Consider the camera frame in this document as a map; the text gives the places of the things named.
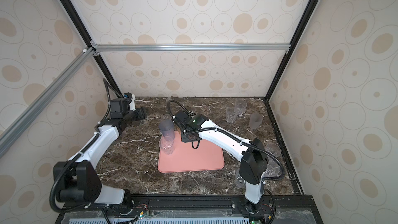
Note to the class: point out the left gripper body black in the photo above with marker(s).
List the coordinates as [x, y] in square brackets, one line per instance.
[139, 114]

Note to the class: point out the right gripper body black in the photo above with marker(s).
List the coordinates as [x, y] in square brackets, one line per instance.
[184, 138]

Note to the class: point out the grey frosted tumbler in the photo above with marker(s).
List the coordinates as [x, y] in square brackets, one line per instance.
[167, 128]

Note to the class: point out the small clear cup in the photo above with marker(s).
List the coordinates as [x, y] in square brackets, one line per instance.
[166, 145]

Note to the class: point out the pink plastic tray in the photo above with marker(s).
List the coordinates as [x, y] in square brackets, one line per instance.
[186, 159]

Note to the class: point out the clear faceted glass front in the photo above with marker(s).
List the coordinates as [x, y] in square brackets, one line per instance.
[239, 181]

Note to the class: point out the clear faceted glass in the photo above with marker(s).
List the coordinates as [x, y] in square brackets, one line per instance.
[273, 149]
[239, 181]

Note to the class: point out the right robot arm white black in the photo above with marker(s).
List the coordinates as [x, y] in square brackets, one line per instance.
[256, 164]

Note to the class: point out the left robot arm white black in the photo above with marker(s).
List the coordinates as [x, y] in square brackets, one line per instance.
[76, 182]

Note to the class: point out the frosted white cup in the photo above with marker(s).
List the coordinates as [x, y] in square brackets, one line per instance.
[255, 120]

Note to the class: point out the silver aluminium crossbar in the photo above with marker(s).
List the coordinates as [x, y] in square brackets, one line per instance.
[190, 47]

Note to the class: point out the silver aluminium side bar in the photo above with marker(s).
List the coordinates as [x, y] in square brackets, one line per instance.
[17, 128]

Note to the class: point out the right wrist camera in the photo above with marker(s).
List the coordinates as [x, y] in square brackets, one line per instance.
[181, 119]

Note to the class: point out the black frame post left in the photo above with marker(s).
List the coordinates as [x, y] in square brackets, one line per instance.
[86, 37]

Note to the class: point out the black frame post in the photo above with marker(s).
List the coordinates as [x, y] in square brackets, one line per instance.
[86, 37]
[302, 24]

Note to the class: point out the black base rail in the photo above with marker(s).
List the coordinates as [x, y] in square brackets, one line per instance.
[195, 209]

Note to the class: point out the black frame post right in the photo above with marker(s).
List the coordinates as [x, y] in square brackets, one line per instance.
[302, 24]

